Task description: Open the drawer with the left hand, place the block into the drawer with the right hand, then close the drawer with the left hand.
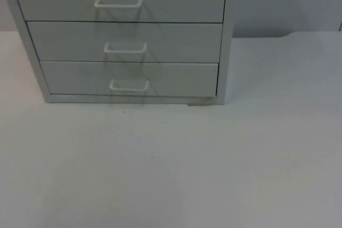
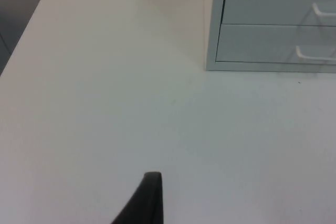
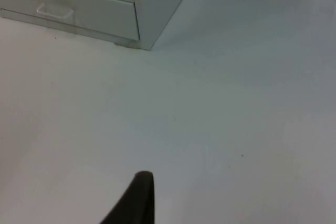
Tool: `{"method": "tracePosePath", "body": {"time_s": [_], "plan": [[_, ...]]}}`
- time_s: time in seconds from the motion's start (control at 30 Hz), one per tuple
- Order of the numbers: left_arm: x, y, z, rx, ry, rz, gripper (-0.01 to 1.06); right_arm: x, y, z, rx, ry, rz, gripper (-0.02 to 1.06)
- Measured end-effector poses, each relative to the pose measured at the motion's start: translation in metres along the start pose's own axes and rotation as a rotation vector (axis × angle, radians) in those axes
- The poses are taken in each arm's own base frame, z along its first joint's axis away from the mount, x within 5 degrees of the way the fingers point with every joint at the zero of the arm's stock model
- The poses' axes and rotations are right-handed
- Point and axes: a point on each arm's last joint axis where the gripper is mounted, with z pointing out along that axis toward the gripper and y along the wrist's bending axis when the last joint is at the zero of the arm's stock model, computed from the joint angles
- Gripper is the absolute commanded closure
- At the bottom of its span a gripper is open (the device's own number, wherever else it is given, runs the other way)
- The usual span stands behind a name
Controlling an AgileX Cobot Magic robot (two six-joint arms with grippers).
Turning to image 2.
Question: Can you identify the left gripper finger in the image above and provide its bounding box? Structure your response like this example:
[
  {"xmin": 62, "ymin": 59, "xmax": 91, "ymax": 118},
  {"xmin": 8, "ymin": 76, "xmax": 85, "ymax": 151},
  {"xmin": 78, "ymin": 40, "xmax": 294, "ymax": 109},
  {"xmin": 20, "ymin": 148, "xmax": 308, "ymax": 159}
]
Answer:
[{"xmin": 110, "ymin": 172, "xmax": 165, "ymax": 224}]

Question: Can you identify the small grey chest of drawers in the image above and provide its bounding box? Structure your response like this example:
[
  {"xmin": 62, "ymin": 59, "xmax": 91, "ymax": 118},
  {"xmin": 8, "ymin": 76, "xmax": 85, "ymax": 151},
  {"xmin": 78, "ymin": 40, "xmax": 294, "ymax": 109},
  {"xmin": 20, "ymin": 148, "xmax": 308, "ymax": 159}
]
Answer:
[{"xmin": 205, "ymin": 0, "xmax": 336, "ymax": 73}]

